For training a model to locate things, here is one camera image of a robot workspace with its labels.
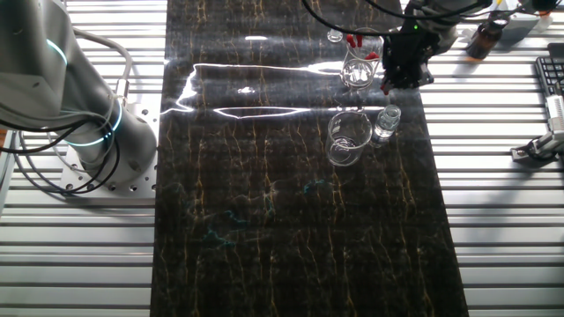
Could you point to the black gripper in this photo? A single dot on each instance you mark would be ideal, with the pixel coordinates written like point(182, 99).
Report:
point(410, 48)

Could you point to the red bulb glass dropper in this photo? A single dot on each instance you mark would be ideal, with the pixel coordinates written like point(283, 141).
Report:
point(351, 41)
point(372, 56)
point(386, 91)

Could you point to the glass beaker holding droppers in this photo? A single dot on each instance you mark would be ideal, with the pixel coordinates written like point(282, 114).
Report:
point(357, 75)

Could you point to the small clear glass bottle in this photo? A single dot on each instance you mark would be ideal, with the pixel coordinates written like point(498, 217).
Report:
point(387, 123)

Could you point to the red-tipped metal tongs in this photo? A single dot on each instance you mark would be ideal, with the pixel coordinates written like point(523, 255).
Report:
point(359, 39)

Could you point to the clear glass bottle stopper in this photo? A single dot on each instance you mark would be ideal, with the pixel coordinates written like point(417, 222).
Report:
point(335, 36)

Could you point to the brown glass bottle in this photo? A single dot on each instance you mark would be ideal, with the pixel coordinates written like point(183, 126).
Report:
point(482, 44)

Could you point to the empty glass beaker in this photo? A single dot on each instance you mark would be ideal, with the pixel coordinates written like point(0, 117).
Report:
point(348, 149)

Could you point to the grey box with green button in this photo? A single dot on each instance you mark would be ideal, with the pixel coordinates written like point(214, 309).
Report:
point(520, 28)

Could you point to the black keyboard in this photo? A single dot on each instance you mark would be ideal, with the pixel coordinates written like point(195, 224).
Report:
point(551, 72)

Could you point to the orange capped white item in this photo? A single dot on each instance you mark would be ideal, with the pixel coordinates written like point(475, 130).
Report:
point(545, 22)

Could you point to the grey clamp tool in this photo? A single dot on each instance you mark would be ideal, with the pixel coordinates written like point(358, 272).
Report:
point(556, 119)

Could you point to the dark marble pattern mat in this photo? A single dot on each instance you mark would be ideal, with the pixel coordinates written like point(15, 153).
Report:
point(286, 220)

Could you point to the black and silver camera bracket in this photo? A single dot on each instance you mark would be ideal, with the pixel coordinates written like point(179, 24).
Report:
point(535, 149)

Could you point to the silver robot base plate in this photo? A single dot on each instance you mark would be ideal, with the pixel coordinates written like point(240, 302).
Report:
point(141, 176)

